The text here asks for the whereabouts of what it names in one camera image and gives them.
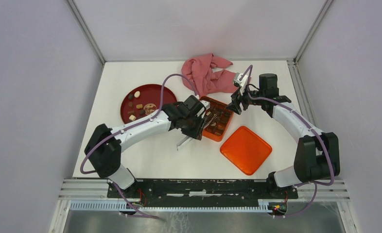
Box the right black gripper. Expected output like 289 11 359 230
226 83 265 115

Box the orange chocolate box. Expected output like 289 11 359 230
200 96 234 142

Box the orange box lid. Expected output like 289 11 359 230
220 126 273 176

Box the round dark red plate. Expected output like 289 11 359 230
120 84 177 123

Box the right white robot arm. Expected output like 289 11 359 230
226 73 340 198

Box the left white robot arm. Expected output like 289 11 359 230
80 96 210 198

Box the pink cloth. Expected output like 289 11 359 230
181 53 238 96

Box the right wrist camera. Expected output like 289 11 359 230
233 73 250 96

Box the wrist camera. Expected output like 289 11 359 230
200 100 210 111
233 73 250 96

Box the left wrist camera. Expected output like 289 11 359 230
200 100 210 111

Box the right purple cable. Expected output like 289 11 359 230
239 64 336 187

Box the purple cable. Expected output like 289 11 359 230
80 74 200 175
239 64 336 187

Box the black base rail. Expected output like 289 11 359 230
122 179 298 208

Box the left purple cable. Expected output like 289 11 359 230
80 74 200 175

